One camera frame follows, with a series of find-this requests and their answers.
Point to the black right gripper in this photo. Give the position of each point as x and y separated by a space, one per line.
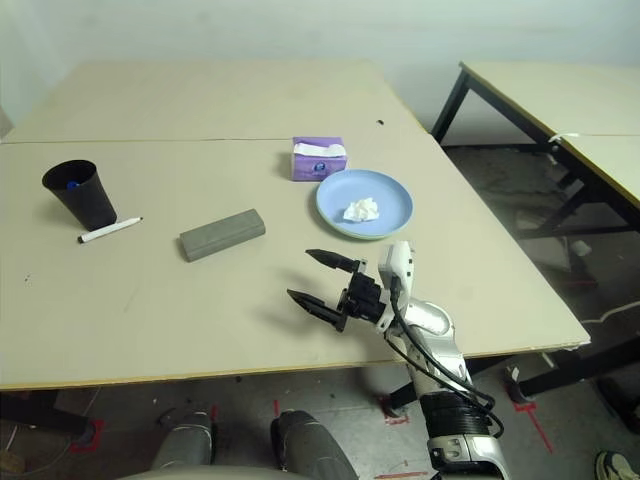
365 300

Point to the white tissue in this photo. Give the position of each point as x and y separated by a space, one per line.
361 210

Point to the blue plate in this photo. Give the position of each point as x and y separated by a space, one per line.
380 195

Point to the grey glasses case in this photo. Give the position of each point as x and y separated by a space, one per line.
222 235

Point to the white marker with black cap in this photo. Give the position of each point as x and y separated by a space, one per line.
110 230

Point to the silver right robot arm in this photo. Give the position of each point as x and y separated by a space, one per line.
430 320

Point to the purple tissue pack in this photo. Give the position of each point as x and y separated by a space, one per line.
310 170

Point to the grey robot right leg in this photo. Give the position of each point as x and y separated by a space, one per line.
312 447

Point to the grey robot leg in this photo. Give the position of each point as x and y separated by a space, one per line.
182 442
312 447

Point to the grey robot left leg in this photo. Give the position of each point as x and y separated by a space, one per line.
182 442

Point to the grey robot torso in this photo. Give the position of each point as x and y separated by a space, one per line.
200 474

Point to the black plastic cup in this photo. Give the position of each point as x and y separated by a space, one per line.
90 200

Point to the side table with black legs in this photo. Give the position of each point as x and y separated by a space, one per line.
550 95

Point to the bystander shoe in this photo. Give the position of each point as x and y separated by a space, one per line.
617 465

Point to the brown wooden piece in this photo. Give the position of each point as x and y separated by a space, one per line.
12 462

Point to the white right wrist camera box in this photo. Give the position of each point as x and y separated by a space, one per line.
400 265

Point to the black table frame foot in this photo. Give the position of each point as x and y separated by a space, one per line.
40 410
575 367

